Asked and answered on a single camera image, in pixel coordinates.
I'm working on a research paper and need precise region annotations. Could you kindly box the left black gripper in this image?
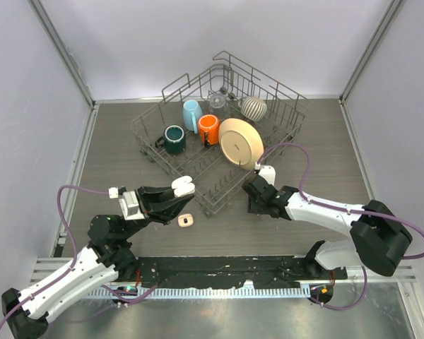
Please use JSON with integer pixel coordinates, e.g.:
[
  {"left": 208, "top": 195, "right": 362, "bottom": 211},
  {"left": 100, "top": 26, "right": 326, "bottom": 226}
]
[{"left": 121, "top": 184, "right": 194, "bottom": 239}]

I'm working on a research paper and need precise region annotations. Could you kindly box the white earbud charging case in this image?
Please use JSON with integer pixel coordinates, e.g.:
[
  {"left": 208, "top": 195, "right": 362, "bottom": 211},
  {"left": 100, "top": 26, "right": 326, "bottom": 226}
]
[{"left": 171, "top": 176, "right": 196, "bottom": 198}]

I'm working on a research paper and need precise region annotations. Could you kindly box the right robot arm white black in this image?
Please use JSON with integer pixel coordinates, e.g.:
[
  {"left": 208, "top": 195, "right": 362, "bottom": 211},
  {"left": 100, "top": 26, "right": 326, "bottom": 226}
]
[{"left": 242, "top": 174, "right": 413, "bottom": 279}]

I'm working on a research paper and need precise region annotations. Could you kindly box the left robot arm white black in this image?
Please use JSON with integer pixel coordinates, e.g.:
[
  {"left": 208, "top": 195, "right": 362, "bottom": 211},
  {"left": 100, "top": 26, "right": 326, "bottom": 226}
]
[{"left": 1, "top": 176, "right": 195, "bottom": 338}]

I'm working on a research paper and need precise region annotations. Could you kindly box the dark green mug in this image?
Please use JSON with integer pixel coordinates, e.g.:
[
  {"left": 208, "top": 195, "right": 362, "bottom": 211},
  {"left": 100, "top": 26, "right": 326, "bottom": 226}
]
[{"left": 155, "top": 124, "right": 186, "bottom": 155}]

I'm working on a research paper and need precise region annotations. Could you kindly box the beige plate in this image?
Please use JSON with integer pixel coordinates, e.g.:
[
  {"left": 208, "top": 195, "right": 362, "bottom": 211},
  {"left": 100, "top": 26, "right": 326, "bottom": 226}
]
[{"left": 219, "top": 118, "right": 264, "bottom": 170}]

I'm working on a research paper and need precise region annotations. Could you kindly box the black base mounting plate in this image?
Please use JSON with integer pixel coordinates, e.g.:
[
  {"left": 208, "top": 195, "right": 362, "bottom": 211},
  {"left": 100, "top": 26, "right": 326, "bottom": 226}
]
[{"left": 118, "top": 256, "right": 348, "bottom": 290}]

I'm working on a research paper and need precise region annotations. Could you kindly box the orange mug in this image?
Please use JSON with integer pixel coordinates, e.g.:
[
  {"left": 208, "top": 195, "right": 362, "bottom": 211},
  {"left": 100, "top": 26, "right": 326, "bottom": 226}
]
[{"left": 197, "top": 114, "right": 220, "bottom": 148}]

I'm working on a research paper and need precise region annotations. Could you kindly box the light blue mug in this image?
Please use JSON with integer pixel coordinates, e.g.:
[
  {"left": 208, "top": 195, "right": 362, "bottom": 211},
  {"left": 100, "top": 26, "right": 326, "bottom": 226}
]
[{"left": 182, "top": 100, "right": 203, "bottom": 134}]

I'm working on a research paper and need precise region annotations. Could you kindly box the striped ceramic mug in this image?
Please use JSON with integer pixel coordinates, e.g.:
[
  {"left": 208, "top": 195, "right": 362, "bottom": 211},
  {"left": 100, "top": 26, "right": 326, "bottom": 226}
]
[{"left": 237, "top": 97, "right": 268, "bottom": 122}]

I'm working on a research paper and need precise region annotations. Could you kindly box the clear glass cup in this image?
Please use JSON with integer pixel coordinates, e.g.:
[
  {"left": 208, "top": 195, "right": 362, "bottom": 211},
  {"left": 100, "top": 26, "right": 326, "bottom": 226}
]
[{"left": 208, "top": 92, "right": 230, "bottom": 120}]

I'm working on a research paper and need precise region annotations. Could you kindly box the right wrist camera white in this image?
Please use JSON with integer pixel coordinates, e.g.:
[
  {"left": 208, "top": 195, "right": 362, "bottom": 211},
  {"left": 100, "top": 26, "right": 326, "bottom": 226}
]
[{"left": 254, "top": 162, "right": 276, "bottom": 186}]

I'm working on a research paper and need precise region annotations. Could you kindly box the grey wire dish rack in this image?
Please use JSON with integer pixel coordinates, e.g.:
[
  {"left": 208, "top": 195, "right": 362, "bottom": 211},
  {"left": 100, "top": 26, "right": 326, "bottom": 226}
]
[{"left": 131, "top": 51, "right": 310, "bottom": 216}]

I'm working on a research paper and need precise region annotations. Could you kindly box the white slotted cable duct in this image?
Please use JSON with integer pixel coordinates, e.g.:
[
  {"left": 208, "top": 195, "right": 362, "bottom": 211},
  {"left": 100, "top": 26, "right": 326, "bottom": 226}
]
[{"left": 84, "top": 286, "right": 311, "bottom": 299}]

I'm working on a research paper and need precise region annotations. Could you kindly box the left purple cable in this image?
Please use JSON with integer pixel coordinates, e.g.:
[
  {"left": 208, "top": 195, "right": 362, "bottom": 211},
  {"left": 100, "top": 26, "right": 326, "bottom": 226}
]
[{"left": 0, "top": 184, "right": 110, "bottom": 339}]

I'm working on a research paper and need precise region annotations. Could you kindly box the aluminium frame rail front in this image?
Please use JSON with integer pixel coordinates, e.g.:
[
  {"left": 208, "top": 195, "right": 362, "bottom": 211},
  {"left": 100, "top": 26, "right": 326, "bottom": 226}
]
[{"left": 30, "top": 257, "right": 417, "bottom": 284}]

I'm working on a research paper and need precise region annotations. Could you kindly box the aluminium frame post left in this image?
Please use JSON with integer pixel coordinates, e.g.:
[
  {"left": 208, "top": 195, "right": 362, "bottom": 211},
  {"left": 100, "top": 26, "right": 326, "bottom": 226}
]
[{"left": 28, "top": 0, "right": 95, "bottom": 107}]

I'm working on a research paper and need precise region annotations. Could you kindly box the aluminium frame post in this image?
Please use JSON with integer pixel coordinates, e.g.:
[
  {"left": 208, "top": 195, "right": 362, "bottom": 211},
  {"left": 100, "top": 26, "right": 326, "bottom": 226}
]
[
  {"left": 339, "top": 0, "right": 405, "bottom": 105},
  {"left": 28, "top": 0, "right": 95, "bottom": 107}
]

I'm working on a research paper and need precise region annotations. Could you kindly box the aluminium frame post right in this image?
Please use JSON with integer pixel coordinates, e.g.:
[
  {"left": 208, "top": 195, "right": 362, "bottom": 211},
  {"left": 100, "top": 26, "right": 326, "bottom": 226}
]
[{"left": 339, "top": 0, "right": 405, "bottom": 105}]

